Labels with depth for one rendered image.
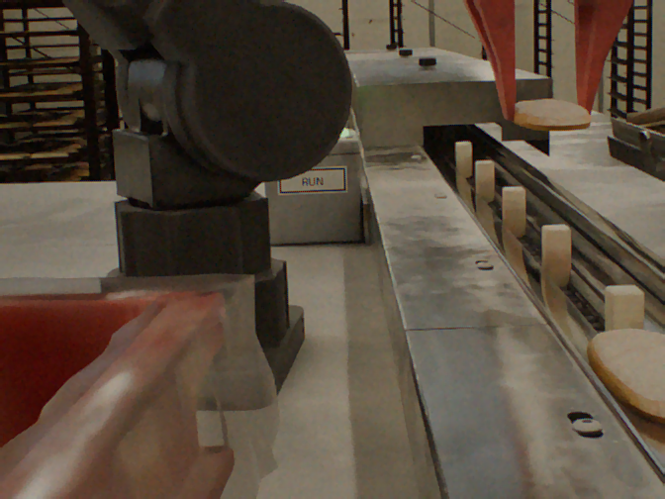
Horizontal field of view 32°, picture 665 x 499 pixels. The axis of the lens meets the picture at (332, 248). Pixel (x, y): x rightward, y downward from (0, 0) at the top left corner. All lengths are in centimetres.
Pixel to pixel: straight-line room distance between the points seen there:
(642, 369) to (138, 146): 24
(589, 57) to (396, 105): 47
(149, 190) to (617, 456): 26
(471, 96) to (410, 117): 6
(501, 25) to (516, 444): 31
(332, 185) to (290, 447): 41
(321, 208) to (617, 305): 40
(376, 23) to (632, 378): 725
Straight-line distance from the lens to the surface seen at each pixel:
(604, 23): 61
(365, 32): 762
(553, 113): 59
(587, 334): 48
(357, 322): 62
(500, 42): 60
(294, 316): 58
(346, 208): 83
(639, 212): 95
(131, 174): 53
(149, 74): 53
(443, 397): 37
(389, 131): 107
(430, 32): 764
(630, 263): 58
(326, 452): 44
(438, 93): 108
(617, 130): 87
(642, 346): 43
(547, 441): 33
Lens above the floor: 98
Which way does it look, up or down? 11 degrees down
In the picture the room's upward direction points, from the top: 2 degrees counter-clockwise
